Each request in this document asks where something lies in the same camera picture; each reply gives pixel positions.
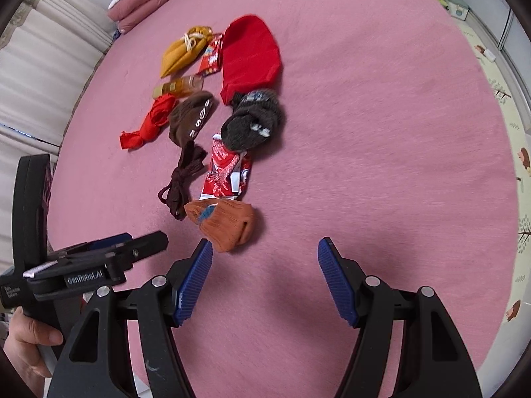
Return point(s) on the red knit hat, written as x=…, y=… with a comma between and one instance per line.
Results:
x=249, y=58

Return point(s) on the dark brown thin stocking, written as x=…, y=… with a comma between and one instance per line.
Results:
x=182, y=174

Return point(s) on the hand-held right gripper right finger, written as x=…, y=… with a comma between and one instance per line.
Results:
x=336, y=282

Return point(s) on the beige curtain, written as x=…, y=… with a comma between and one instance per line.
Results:
x=41, y=70

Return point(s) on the printed play mat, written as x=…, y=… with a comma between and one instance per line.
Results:
x=510, y=132

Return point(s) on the sliding wardrobe door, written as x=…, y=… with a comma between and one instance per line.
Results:
x=489, y=0

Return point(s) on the brown sock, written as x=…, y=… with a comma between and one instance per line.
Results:
x=186, y=120

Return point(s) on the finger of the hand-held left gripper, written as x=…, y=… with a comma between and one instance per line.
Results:
x=141, y=248
x=112, y=241

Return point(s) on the amber glass bottle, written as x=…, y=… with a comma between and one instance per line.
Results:
x=178, y=86

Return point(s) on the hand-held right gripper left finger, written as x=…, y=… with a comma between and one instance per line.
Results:
x=195, y=282

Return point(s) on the pink bed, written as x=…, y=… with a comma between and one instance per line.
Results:
x=373, y=132

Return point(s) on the person's left hand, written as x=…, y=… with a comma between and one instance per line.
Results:
x=29, y=344

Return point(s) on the red knotted cloth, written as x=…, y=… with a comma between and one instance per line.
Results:
x=155, y=120

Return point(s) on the small white box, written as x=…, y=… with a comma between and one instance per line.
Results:
x=488, y=55

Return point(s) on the dark grey sock bundle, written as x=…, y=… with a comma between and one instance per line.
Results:
x=244, y=128

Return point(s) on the small red snack wrapper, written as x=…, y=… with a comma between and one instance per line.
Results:
x=210, y=56

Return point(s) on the red and white snack packet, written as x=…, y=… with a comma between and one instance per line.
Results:
x=222, y=174

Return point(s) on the orange sock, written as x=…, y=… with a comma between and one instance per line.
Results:
x=228, y=224

